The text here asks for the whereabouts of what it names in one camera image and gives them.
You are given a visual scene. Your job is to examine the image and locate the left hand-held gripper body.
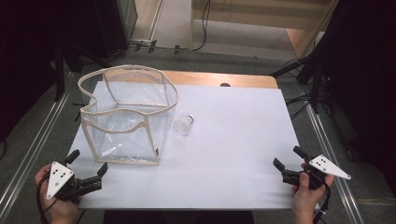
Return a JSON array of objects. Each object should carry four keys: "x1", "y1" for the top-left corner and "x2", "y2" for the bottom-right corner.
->
[{"x1": 46, "y1": 161, "x2": 104, "y2": 202}]

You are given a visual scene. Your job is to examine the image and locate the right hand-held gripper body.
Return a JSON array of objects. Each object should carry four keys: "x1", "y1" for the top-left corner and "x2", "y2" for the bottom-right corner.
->
[{"x1": 281, "y1": 154, "x2": 352, "y2": 191}]

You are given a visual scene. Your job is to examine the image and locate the clear plastic beige-trimmed basket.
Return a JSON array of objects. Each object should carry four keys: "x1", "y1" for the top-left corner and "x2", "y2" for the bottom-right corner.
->
[{"x1": 78, "y1": 64, "x2": 179, "y2": 166}]

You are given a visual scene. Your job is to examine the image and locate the white shuttlecock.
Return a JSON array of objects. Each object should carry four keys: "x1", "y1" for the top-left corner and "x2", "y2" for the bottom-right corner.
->
[{"x1": 173, "y1": 114, "x2": 195, "y2": 135}]

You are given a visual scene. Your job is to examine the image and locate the person's left hand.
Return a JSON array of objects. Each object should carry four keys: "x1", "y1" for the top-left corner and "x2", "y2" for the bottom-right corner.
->
[{"x1": 35, "y1": 163, "x2": 80, "y2": 224}]

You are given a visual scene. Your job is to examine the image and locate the person's right hand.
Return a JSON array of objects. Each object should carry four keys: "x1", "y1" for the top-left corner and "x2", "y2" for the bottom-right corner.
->
[{"x1": 291, "y1": 162, "x2": 335, "y2": 224}]

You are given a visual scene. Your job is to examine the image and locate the white table board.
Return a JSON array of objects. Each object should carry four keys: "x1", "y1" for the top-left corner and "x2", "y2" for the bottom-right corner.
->
[{"x1": 68, "y1": 81, "x2": 307, "y2": 210}]

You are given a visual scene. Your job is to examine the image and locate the black metal stand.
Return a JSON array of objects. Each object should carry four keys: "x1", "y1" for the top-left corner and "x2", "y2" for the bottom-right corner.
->
[
  {"x1": 53, "y1": 43, "x2": 67, "y2": 103},
  {"x1": 270, "y1": 52, "x2": 325, "y2": 115}
]

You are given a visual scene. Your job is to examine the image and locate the wooden table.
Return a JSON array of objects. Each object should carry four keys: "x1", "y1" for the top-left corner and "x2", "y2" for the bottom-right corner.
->
[{"x1": 162, "y1": 70, "x2": 279, "y2": 90}]

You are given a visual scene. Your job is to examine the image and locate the dark cabinet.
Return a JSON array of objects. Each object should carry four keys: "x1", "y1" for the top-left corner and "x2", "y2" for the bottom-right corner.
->
[{"x1": 92, "y1": 0, "x2": 138, "y2": 60}]

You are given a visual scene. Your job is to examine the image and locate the wooden shelf unit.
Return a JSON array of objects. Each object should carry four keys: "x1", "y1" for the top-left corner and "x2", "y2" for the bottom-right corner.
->
[{"x1": 190, "y1": 0, "x2": 339, "y2": 59}]

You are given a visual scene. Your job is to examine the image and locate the metal floor rail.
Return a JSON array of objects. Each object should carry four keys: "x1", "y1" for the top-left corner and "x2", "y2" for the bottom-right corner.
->
[
  {"x1": 300, "y1": 83, "x2": 365, "y2": 224},
  {"x1": 0, "y1": 73, "x2": 75, "y2": 216}
]

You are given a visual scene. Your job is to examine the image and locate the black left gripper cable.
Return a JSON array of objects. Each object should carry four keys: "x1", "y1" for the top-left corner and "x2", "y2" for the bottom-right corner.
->
[{"x1": 35, "y1": 172, "x2": 60, "y2": 224}]

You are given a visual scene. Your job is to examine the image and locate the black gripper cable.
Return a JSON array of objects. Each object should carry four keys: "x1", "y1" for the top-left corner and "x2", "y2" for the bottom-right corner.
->
[
  {"x1": 312, "y1": 182, "x2": 332, "y2": 224},
  {"x1": 35, "y1": 172, "x2": 60, "y2": 224}
]

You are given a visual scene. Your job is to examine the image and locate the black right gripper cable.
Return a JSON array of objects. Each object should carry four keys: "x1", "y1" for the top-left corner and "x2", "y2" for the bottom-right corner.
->
[{"x1": 312, "y1": 182, "x2": 332, "y2": 224}]

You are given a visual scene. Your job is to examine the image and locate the black floor cables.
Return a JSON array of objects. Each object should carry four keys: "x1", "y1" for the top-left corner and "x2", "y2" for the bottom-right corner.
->
[{"x1": 285, "y1": 93, "x2": 312, "y2": 120}]

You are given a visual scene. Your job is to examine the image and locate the black hanging cable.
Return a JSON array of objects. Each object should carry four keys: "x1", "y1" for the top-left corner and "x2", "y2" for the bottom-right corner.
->
[{"x1": 155, "y1": 0, "x2": 211, "y2": 52}]

